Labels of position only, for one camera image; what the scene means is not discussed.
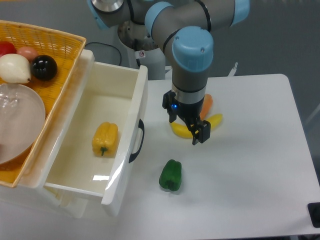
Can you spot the red apple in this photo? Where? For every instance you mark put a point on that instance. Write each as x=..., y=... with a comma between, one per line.
x=7, y=48

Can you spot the yellow banana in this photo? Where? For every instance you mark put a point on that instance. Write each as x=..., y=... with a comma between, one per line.
x=183, y=132

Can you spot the white pear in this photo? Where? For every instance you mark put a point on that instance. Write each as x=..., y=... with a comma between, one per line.
x=15, y=69

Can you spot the white drawer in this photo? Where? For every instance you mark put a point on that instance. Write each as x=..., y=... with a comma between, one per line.
x=117, y=95

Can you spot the yellow bell pepper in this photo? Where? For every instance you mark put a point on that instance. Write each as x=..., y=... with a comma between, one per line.
x=105, y=140

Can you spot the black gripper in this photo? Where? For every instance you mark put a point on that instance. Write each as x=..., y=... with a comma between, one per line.
x=189, y=114

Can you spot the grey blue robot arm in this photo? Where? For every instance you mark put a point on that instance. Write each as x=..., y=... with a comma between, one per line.
x=184, y=36

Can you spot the white drawer cabinet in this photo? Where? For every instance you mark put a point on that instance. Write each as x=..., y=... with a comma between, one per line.
x=31, y=191

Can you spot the green bell pepper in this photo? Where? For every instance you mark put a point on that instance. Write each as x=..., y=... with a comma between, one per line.
x=171, y=176

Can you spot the black ball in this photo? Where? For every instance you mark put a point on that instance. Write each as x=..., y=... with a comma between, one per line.
x=44, y=67

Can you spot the clear crumpled plastic wrap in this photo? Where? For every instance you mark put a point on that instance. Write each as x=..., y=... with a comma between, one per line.
x=8, y=96

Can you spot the pink peach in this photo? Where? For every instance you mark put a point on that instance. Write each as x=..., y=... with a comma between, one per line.
x=28, y=52

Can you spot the black device at table edge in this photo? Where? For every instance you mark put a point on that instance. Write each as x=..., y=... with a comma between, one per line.
x=314, y=213

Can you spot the orange woven basket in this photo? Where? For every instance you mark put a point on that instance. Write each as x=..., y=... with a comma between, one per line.
x=65, y=48

